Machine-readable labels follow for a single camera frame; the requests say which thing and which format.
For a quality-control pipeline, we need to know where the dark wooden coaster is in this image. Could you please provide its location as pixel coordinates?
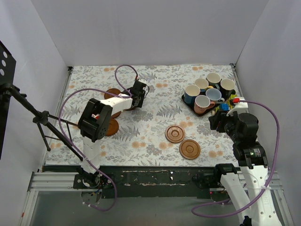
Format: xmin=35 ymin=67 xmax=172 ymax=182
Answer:
xmin=105 ymin=118 xmax=119 ymax=136

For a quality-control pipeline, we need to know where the blue mug white inside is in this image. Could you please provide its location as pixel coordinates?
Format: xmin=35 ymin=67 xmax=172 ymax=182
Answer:
xmin=184 ymin=85 xmax=200 ymax=105

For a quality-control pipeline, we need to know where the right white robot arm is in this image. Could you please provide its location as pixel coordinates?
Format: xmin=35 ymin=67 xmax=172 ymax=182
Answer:
xmin=209 ymin=110 xmax=281 ymax=226

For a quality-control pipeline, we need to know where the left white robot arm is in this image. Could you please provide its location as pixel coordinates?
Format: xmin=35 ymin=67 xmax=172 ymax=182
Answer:
xmin=78 ymin=81 xmax=147 ymax=188

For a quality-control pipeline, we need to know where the blue toy block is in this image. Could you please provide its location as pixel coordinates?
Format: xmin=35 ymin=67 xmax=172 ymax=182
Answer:
xmin=219 ymin=104 xmax=230 ymax=111

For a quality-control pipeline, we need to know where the black tray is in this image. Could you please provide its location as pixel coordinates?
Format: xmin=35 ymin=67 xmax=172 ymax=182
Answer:
xmin=181 ymin=85 xmax=236 ymax=117

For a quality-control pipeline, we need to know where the pink floral mug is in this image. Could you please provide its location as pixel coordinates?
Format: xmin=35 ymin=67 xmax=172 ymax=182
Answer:
xmin=194 ymin=95 xmax=215 ymax=115

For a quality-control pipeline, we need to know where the yellow green toy block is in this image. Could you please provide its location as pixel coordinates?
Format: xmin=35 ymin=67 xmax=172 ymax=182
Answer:
xmin=229 ymin=94 xmax=237 ymax=101

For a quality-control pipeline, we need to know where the light blue mug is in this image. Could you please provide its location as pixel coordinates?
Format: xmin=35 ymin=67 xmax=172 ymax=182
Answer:
xmin=206 ymin=88 xmax=225 ymax=104

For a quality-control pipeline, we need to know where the black mug white inside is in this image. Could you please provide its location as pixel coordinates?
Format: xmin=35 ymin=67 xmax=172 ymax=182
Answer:
xmin=220 ymin=79 xmax=235 ymax=98

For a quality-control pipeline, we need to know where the cream mug back left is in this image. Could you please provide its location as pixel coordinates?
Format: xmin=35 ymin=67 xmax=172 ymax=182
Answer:
xmin=195 ymin=78 xmax=209 ymax=90

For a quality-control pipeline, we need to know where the green mug back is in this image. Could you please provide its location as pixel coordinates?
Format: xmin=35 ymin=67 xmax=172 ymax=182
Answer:
xmin=206 ymin=72 xmax=221 ymax=86

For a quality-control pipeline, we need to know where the floral table mat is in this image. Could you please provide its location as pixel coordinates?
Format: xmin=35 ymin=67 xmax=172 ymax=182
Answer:
xmin=44 ymin=65 xmax=243 ymax=167

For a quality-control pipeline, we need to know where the black tripod stand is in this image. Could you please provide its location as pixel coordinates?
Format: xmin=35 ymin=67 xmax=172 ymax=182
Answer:
xmin=9 ymin=85 xmax=83 ymax=161

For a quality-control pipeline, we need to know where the black perforated panel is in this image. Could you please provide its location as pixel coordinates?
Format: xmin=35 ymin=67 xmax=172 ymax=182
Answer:
xmin=0 ymin=42 xmax=16 ymax=155

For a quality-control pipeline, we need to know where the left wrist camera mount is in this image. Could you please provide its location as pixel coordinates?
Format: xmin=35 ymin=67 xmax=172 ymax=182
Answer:
xmin=138 ymin=79 xmax=149 ymax=92

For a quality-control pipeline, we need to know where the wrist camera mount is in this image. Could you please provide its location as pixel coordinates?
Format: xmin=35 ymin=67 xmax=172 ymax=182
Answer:
xmin=227 ymin=97 xmax=248 ymax=116
xmin=138 ymin=79 xmax=149 ymax=92

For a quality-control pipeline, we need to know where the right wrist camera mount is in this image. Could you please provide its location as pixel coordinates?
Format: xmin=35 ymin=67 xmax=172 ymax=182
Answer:
xmin=227 ymin=97 xmax=248 ymax=116

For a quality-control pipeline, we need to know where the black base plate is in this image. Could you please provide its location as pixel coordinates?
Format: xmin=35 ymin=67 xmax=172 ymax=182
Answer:
xmin=73 ymin=166 xmax=229 ymax=202

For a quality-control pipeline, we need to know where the aluminium frame rail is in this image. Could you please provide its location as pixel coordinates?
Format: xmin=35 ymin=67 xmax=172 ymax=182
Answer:
xmin=19 ymin=172 xmax=95 ymax=226

